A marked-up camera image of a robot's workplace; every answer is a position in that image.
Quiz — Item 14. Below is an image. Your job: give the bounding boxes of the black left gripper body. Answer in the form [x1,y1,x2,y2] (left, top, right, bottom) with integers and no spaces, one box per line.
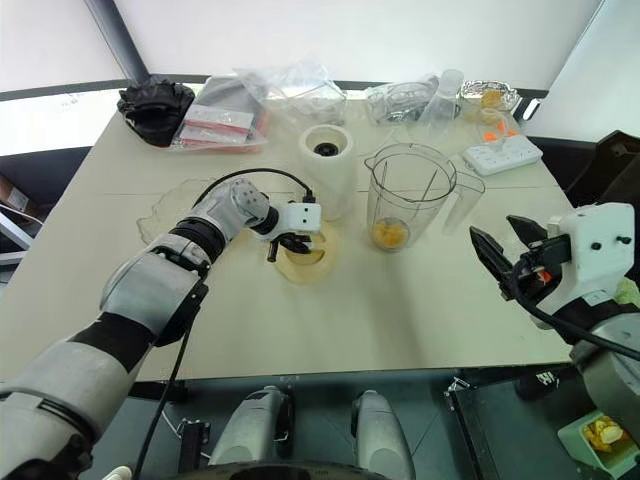
[269,228,322,248]

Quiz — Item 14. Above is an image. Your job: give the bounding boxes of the dark window frame post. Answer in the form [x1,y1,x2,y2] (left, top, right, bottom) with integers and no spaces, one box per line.
[81,0,152,87]

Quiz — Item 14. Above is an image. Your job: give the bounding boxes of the clear bag with cables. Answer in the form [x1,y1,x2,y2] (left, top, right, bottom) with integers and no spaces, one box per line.
[364,74,442,126]

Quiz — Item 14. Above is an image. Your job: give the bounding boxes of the orange fruit pieces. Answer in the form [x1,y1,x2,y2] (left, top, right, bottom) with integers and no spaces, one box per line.
[370,216,409,249]

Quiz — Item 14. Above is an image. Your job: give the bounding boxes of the green plastic bin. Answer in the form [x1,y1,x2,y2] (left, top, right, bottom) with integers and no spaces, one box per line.
[556,408,640,477]

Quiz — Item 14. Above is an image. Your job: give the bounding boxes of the clear blender jar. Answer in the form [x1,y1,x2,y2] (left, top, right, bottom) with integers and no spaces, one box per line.
[363,142,487,254]

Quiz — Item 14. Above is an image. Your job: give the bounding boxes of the crumpled clear plastic bag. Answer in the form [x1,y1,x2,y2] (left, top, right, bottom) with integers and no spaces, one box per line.
[231,61,349,127]

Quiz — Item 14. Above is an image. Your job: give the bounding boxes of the white power strip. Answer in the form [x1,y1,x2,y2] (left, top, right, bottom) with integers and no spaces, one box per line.
[460,135,544,178]

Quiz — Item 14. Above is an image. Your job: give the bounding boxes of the red white packs bag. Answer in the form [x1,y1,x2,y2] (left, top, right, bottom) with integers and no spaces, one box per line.
[169,75,272,154]

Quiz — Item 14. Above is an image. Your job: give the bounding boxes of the black metal bracket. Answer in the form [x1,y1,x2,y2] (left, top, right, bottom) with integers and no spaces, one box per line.
[176,418,212,475]

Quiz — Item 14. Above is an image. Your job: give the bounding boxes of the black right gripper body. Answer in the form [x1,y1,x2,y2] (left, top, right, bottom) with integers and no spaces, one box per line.
[499,233,572,302]

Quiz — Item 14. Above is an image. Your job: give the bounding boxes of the cream blender lid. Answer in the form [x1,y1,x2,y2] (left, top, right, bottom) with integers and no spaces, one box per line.
[271,221,342,287]

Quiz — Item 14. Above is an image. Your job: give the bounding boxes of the clear plastic cup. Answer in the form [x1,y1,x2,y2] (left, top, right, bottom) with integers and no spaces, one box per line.
[416,68,466,127]

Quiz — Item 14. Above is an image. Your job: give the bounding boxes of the black object with white print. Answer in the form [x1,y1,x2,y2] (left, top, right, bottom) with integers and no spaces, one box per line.
[516,369,562,402]

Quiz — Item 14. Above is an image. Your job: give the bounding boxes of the orange plugs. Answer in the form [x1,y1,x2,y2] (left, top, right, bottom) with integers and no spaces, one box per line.
[481,126,519,144]

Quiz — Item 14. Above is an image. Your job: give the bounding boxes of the silver foil tray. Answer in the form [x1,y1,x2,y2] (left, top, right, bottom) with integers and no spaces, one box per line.
[459,79,524,113]

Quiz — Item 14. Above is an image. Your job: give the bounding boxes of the black flat tray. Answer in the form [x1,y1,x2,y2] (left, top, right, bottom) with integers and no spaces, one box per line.
[443,376,569,480]

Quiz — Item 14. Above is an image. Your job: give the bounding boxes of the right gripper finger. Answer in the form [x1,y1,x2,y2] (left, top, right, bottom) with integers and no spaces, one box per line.
[505,214,549,248]
[469,225,516,292]

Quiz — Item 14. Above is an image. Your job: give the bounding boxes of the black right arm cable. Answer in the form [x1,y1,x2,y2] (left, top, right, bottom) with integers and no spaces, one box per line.
[513,283,640,362]

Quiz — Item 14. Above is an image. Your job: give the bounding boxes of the clear glass bowl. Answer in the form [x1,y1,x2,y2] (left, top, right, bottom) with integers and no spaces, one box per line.
[136,176,242,247]

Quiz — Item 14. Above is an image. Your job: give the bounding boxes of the crumpled black bag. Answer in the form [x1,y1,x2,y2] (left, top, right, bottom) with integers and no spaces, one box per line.
[116,79,197,148]

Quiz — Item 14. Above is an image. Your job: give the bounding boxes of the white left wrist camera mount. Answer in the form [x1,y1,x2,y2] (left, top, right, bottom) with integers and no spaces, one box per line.
[285,201,325,235]

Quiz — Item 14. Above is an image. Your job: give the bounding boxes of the cream blender base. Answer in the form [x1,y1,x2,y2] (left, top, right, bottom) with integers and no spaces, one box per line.
[297,124,358,222]

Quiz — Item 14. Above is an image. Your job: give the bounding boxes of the orange peels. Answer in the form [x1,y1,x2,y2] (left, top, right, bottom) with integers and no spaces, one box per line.
[583,418,633,455]

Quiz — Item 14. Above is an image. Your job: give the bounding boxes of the grey rounded leg shell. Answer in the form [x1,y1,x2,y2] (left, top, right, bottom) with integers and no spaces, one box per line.
[351,389,417,480]
[208,385,295,480]

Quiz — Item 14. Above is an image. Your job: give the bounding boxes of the dark chair back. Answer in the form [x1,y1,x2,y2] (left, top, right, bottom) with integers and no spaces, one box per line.
[564,130,640,208]

